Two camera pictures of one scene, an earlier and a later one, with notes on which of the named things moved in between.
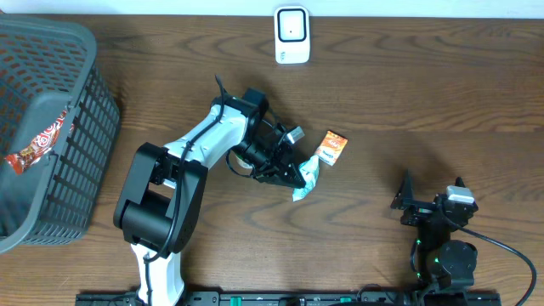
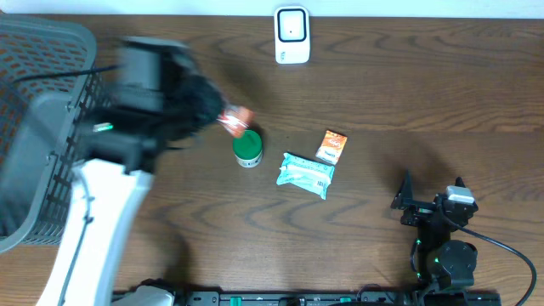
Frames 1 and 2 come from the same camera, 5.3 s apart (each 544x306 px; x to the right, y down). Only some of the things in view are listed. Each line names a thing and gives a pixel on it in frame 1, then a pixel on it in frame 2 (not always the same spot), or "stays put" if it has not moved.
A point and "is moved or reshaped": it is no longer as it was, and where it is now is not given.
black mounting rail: (301, 298) stays put
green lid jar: (238, 164) is moved or reshaped
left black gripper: (277, 158) -> (203, 93)
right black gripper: (405, 199) stays put
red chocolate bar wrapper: (41, 145) is moved or reshaped
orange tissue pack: (331, 147) stays put
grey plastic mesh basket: (48, 66) stays put
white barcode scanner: (291, 32) stays put
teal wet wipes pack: (309, 169) is moved or reshaped
